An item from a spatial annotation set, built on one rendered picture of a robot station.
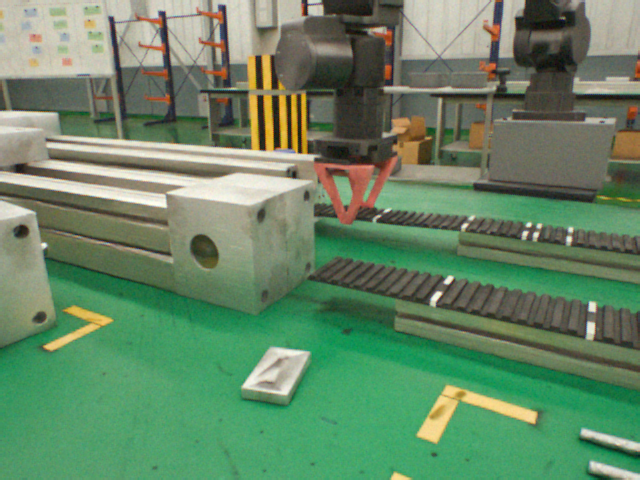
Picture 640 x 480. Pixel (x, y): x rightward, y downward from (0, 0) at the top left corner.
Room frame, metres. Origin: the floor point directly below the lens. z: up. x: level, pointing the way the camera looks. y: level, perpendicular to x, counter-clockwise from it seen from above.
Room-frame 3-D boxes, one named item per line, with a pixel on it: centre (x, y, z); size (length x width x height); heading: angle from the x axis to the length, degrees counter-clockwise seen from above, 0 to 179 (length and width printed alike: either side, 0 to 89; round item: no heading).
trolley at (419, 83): (3.67, -0.75, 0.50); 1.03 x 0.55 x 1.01; 71
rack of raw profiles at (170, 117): (10.59, 3.30, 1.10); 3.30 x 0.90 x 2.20; 59
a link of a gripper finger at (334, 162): (0.57, -0.04, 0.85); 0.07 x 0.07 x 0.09; 61
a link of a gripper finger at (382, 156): (0.59, -0.05, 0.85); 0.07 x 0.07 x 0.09; 61
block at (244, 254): (0.44, 0.06, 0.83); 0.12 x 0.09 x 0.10; 151
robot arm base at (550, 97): (0.93, -0.42, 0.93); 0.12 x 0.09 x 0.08; 67
